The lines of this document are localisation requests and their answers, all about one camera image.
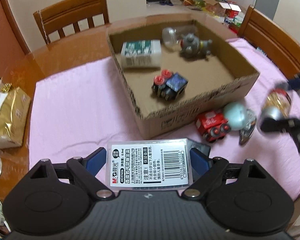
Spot gold capsule jar silver lid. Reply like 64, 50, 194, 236
257, 81, 294, 130

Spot wooden chair with grooved back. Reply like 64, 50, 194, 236
237, 5, 300, 80

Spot wooden chair with slatted back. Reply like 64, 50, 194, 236
33, 0, 110, 44

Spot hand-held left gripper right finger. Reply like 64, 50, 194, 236
181, 148, 266, 200

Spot teal egg-shaped toy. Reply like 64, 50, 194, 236
224, 102, 249, 130

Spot pink cloth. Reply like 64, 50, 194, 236
28, 37, 300, 198

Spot cardboard box on floor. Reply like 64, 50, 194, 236
204, 0, 242, 18

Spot black labelled cartridge case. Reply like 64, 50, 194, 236
107, 137, 211, 192

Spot grey elephant toy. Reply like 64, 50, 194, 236
179, 33, 212, 61

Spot cardboard box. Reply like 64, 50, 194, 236
106, 17, 261, 140
204, 0, 242, 18

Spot gold tissue pack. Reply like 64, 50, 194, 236
0, 82, 31, 148

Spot black cube toy red buttons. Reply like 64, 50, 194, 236
151, 69, 189, 102

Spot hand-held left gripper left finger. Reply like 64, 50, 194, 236
27, 147, 115, 200

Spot red toy train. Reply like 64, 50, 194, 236
195, 109, 232, 143

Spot brown wooden door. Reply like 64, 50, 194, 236
0, 0, 31, 75

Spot white bottle with green label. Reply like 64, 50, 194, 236
120, 39, 162, 69

